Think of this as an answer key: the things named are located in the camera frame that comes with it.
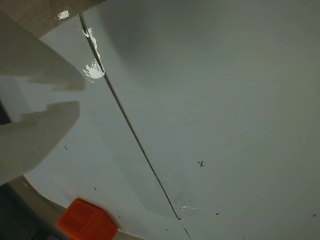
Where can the orange cube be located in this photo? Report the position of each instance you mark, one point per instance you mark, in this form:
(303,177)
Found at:
(85,220)

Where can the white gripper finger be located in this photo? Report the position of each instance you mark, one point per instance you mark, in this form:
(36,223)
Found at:
(37,140)
(37,62)

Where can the clear tape piece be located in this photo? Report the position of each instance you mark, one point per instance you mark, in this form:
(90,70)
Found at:
(93,71)
(62,15)
(190,209)

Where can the white paper sheet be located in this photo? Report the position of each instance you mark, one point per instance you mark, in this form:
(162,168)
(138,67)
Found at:
(212,100)
(105,155)

